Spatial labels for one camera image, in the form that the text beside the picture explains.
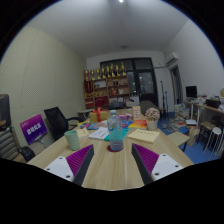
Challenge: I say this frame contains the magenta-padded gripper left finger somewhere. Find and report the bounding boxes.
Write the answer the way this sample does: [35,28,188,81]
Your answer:
[43,143,95,187]

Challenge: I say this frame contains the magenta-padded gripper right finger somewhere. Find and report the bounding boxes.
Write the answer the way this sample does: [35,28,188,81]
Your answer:
[131,143,184,186]

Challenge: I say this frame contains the clear plastic water bottle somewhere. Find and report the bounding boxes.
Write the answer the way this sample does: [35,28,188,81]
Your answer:
[106,109,125,152]

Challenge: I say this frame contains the pale green ribbed cup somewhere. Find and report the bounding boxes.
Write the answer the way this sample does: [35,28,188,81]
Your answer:
[64,129,81,151]

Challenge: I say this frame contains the yellow envelope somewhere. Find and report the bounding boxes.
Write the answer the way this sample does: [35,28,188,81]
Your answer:
[126,128,161,145]

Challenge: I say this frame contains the pale yellow notepad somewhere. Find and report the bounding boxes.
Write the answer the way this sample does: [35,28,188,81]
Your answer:
[75,127,90,138]

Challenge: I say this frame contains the black office chair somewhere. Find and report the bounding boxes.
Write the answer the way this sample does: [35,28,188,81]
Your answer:
[43,106,83,142]

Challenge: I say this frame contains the purple sign board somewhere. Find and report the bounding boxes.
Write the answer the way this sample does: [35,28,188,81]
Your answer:
[19,113,48,146]

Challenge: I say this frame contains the red orange booklet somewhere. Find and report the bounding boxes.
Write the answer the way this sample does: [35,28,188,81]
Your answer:
[128,119,148,130]

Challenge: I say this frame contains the pink flowers in white pot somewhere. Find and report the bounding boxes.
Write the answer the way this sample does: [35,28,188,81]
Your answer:
[144,107,161,131]

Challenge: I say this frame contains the blue patterned booklet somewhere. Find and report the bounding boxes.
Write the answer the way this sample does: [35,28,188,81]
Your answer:
[120,119,134,129]
[79,122,100,131]

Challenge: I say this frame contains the teal book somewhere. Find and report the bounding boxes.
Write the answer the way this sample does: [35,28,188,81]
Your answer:
[103,127,129,142]

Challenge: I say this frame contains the white printed booklet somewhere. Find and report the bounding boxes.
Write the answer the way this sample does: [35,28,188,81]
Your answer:
[87,126,110,141]

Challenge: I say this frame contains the flat round red coaster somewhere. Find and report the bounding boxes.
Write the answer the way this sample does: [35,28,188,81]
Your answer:
[106,143,124,153]

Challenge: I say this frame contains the stack of books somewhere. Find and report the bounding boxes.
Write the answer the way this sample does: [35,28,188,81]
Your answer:
[173,103,191,126]

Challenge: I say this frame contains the orange standing card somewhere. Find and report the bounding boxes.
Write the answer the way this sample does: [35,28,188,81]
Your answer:
[131,105,142,122]

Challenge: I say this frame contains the small round table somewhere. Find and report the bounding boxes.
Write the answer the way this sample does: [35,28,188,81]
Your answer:
[77,108,96,119]

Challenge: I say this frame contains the white round stool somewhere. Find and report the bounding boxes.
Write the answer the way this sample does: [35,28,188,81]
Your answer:
[203,126,223,154]

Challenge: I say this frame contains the pink box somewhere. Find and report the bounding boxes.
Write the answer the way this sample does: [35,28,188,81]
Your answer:
[118,113,133,121]

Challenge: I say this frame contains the yellow gift box red ribbon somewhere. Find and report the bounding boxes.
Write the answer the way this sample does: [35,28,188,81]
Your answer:
[89,107,109,124]

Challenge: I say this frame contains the black microphone stand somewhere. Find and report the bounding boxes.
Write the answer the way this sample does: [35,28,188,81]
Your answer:
[159,79,169,116]

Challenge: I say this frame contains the cluttered side desk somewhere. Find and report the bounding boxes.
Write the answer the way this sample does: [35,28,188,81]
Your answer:
[182,98,224,148]

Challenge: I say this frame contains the black brown-trimmed bag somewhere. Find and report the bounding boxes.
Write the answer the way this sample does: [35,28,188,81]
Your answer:
[0,93,12,131]

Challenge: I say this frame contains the black computer monitor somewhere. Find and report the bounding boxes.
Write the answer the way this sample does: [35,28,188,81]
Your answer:
[185,85,198,99]

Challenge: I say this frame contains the wooden shelf unit with trophies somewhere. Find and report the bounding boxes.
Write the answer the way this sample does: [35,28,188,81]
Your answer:
[83,61,132,109]

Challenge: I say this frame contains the white wall air conditioner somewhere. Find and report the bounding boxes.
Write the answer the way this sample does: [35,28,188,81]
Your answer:
[164,51,179,66]

